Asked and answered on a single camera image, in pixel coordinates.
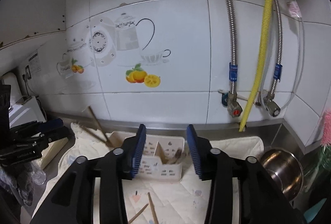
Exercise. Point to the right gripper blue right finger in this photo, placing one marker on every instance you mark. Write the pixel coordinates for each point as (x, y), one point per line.
(192, 141)

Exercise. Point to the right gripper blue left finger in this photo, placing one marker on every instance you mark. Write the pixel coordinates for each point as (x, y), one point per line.
(138, 149)

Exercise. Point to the wooden chopstick two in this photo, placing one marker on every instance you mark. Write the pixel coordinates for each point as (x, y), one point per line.
(93, 134)

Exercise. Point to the wooden chopstick one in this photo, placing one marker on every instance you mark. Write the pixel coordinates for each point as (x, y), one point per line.
(108, 142)

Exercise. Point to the wooden chopstick five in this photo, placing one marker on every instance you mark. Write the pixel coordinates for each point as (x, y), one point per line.
(138, 214)

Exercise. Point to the wooden chopstick four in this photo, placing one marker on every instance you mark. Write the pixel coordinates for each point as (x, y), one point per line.
(155, 218)

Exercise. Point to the wooden chopstick seven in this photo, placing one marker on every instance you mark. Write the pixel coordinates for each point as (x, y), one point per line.
(178, 158)

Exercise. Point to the bagged disposable chopsticks box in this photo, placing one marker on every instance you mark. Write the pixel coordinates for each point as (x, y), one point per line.
(49, 153)

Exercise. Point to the beige plastic utensil holder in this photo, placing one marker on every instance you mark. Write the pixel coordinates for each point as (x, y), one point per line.
(157, 151)

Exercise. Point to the clear glass mug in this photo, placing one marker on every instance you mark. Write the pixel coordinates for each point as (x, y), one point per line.
(38, 175)

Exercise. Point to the quilted cream patterned mat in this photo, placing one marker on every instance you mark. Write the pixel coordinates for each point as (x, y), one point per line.
(180, 201)

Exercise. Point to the steel angle valve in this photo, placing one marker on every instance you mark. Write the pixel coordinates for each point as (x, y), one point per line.
(266, 100)

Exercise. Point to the green glass jar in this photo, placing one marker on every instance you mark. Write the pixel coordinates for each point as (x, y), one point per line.
(316, 168)

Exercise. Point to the pink bottle brush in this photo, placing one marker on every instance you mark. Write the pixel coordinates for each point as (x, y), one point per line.
(326, 138)

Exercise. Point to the teal plastic cup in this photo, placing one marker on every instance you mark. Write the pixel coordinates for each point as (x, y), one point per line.
(319, 213)

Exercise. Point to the thin white tube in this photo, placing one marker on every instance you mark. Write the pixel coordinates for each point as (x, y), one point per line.
(276, 32)

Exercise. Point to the red handled water valve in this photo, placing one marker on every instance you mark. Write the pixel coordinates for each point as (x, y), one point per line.
(229, 101)

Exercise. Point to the wall power socket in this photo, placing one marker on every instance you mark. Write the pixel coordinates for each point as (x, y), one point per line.
(27, 73)

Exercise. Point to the steel saucepan black handle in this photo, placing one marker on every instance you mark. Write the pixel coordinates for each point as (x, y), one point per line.
(285, 170)

